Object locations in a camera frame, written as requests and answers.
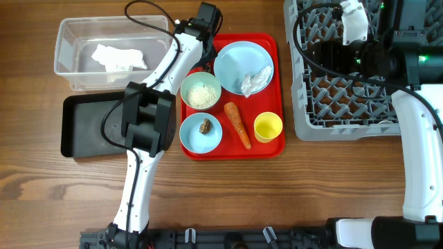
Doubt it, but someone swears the green bowl with rice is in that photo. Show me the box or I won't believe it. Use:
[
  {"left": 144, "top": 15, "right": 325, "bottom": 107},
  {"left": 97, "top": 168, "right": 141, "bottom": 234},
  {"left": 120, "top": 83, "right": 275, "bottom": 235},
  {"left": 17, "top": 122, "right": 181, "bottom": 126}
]
[{"left": 180, "top": 72, "right": 222, "bottom": 111}]

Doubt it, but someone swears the clear plastic wrap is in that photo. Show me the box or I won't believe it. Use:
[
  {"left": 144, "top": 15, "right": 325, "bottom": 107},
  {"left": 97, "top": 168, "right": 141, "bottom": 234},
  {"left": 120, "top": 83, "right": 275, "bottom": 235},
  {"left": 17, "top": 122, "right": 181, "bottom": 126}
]
[{"left": 241, "top": 66, "right": 273, "bottom": 98}]

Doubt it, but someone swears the white tissue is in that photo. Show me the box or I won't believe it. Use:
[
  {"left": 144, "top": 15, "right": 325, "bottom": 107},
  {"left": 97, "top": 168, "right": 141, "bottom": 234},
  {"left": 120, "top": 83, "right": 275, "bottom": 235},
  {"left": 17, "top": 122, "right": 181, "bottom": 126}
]
[{"left": 91, "top": 44, "right": 147, "bottom": 73}]

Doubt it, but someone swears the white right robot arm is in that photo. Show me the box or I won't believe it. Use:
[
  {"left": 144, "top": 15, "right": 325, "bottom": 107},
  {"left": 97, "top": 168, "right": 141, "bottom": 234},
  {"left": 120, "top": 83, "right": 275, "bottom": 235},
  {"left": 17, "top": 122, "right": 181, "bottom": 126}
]
[{"left": 313, "top": 1, "right": 442, "bottom": 248}]

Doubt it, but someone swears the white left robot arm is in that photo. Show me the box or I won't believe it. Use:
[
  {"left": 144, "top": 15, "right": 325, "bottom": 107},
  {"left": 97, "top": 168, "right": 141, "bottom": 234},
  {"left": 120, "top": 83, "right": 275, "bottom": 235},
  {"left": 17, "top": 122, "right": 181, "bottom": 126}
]
[{"left": 112, "top": 2, "right": 223, "bottom": 235}]

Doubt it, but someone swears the grey dishwasher rack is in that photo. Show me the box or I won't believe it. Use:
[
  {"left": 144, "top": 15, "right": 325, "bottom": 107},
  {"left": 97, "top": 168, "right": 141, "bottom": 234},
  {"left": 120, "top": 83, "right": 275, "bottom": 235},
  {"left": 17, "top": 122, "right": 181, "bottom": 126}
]
[{"left": 282, "top": 0, "right": 443, "bottom": 142}]

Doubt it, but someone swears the clear plastic waste bin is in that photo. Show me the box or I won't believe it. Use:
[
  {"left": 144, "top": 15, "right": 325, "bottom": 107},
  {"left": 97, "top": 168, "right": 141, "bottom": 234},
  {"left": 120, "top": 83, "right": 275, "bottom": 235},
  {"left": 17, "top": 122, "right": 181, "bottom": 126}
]
[{"left": 54, "top": 16, "right": 171, "bottom": 91}]

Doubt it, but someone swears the large light blue plate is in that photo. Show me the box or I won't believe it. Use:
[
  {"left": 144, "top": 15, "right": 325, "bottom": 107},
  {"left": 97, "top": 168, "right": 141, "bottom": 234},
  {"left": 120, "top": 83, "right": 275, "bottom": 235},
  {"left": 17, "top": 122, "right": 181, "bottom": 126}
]
[{"left": 214, "top": 41, "right": 275, "bottom": 95}]

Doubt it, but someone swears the orange carrot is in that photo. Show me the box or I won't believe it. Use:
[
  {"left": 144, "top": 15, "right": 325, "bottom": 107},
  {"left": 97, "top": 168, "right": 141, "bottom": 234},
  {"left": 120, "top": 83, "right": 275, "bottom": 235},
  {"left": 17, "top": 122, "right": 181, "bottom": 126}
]
[{"left": 224, "top": 102, "right": 252, "bottom": 149}]

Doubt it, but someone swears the red plastic tray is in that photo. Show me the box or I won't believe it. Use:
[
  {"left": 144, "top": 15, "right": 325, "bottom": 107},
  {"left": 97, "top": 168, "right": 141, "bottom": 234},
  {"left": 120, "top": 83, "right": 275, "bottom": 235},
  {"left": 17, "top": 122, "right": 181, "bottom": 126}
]
[{"left": 181, "top": 33, "right": 285, "bottom": 160}]

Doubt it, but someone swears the brown food scrap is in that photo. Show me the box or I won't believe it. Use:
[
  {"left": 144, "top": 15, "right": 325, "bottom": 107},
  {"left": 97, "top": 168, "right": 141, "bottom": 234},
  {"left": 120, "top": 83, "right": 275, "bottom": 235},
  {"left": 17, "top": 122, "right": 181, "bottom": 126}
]
[{"left": 199, "top": 118, "right": 213, "bottom": 135}]

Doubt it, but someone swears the yellow plastic cup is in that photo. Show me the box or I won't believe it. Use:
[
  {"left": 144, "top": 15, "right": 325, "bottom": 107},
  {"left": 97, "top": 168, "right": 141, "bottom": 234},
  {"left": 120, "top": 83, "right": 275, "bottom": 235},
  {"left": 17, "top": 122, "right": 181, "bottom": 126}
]
[{"left": 253, "top": 112, "right": 283, "bottom": 143}]

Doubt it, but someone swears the small light blue bowl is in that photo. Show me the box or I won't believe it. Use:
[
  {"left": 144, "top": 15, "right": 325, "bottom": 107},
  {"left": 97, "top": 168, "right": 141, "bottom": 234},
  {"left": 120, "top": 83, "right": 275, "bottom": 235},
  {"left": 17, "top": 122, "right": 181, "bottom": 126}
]
[{"left": 179, "top": 113, "right": 223, "bottom": 154}]

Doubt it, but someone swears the black rectangular tray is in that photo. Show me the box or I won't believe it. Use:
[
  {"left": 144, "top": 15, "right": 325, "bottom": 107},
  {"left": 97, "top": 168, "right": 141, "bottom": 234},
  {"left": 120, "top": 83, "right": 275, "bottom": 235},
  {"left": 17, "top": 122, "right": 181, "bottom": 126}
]
[{"left": 60, "top": 91, "right": 126, "bottom": 158}]

